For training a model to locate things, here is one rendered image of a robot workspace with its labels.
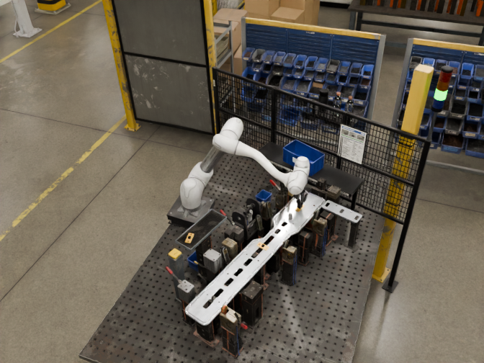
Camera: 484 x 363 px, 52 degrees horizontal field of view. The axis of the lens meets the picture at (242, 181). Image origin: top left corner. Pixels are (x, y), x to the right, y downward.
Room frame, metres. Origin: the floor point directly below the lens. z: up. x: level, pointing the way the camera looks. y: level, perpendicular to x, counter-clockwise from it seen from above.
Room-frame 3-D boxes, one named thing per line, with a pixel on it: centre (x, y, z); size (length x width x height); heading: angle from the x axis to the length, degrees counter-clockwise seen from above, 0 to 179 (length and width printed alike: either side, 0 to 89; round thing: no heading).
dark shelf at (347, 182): (3.11, -0.53, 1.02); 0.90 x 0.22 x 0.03; 52
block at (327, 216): (2.59, -0.61, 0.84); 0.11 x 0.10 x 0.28; 52
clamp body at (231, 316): (1.70, 0.09, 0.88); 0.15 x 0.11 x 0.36; 52
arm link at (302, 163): (2.63, -0.41, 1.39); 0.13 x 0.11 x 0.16; 162
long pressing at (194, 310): (2.26, -0.12, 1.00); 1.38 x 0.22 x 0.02; 142
